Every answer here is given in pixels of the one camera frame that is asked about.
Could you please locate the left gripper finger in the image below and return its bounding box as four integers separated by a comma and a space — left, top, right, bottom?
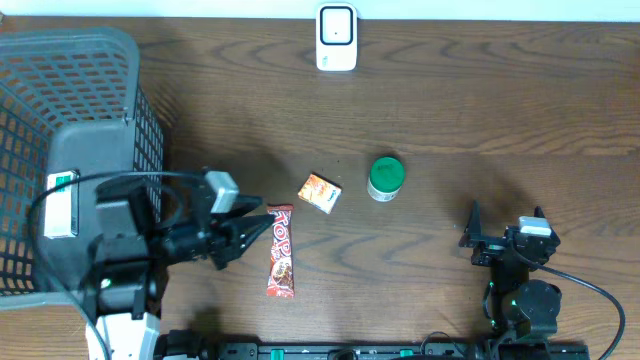
219, 195, 263, 222
209, 214, 275, 270

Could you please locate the red chocolate bar wrapper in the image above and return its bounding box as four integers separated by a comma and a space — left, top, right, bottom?
266, 204, 295, 298

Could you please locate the small orange snack box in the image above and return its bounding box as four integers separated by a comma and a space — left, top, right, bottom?
298, 174, 342, 214

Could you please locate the green-lidded jar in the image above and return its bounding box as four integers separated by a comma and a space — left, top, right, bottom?
367, 157, 406, 202

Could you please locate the white green-labelled box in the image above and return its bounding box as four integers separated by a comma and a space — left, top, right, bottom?
43, 183, 79, 239

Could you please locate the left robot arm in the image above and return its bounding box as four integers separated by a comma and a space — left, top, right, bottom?
84, 171, 275, 359

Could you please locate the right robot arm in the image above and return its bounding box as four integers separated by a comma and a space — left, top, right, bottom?
459, 202, 562, 359

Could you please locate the white barcode scanner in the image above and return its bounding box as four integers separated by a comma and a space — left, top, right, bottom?
315, 3, 358, 72

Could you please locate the grey plastic basket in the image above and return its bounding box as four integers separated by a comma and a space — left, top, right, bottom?
1, 27, 164, 311

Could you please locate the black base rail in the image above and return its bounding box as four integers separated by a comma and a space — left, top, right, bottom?
150, 330, 589, 360

